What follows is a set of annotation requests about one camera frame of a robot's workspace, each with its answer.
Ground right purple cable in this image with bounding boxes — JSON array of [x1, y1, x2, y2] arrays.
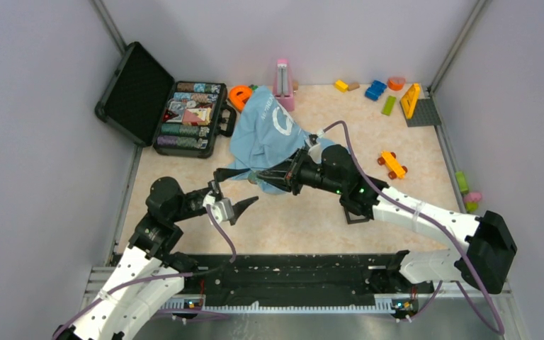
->
[[316, 120, 506, 336]]

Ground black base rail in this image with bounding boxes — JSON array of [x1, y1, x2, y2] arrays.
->
[[171, 252, 435, 307]]

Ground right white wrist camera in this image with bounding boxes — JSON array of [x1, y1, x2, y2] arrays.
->
[[305, 134, 323, 162]]

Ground orange toy car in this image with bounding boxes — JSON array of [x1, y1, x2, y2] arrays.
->
[[377, 151, 408, 180]]

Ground yellow small toy brick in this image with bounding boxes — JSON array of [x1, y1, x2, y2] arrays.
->
[[334, 79, 349, 93]]

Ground orange letter e toy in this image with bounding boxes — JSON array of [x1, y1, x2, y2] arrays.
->
[[228, 85, 254, 112]]

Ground blue toy brick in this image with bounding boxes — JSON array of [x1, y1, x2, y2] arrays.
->
[[364, 80, 387, 101]]

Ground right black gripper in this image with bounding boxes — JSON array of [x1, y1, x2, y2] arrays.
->
[[258, 147, 344, 196]]

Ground light blue t-shirt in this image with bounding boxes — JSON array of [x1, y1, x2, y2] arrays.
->
[[225, 88, 359, 195]]

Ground green toy brick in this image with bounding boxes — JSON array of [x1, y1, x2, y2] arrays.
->
[[381, 96, 397, 116]]

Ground yellow triangular toy block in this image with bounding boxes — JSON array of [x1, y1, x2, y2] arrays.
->
[[400, 83, 421, 120]]

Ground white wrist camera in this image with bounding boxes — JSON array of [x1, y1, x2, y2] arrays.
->
[[203, 194, 232, 224], [305, 134, 323, 162]]

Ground brown small block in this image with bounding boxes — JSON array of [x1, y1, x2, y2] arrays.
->
[[348, 82, 361, 91]]

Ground grey building baseplate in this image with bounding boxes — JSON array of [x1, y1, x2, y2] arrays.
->
[[406, 98, 442, 128]]

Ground green pink toy pieces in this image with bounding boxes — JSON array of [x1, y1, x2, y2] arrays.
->
[[455, 171, 483, 213]]

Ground pink metronome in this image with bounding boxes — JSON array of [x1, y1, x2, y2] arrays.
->
[[273, 59, 295, 112]]

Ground black poker chip case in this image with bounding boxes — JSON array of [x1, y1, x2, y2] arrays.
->
[[95, 42, 237, 159]]

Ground black square frame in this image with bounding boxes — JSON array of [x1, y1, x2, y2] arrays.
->
[[343, 208, 370, 225]]

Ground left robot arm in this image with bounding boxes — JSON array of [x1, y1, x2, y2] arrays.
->
[[52, 169, 258, 339]]

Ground orange small cup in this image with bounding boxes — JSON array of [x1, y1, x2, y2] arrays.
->
[[387, 76, 406, 91]]

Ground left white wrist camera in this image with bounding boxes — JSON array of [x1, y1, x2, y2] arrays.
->
[[203, 194, 232, 224]]

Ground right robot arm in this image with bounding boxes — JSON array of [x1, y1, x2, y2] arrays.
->
[[256, 144, 518, 294]]

